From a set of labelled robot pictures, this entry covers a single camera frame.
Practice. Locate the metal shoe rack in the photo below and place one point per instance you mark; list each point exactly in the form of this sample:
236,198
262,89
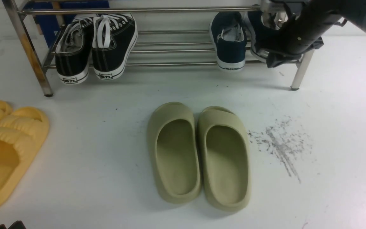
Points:
17,14

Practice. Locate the olive green slide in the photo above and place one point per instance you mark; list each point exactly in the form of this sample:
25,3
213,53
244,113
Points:
224,150
173,151

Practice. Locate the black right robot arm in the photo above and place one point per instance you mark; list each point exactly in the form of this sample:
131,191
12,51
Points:
354,11

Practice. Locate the black canvas sneaker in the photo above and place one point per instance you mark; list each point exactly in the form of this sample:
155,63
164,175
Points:
73,50
114,37

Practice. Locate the black canvas sneaker right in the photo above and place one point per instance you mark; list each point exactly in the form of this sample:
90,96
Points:
114,37

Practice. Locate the navy slip-on shoe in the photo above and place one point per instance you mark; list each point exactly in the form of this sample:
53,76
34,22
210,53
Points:
229,39
262,38

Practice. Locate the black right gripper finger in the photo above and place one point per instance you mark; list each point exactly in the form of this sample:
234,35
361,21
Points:
277,11
277,58

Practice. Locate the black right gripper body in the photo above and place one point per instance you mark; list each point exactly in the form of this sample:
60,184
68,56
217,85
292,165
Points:
315,18

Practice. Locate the olive green slide left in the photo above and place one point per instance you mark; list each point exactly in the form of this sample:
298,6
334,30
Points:
173,151

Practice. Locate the black canvas sneaker left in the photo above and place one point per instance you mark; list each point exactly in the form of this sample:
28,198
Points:
73,50

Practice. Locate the olive green slide right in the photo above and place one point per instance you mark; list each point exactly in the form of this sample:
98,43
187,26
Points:
224,150

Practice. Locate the yellow slide right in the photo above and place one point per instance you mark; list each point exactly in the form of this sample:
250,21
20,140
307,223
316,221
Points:
22,134

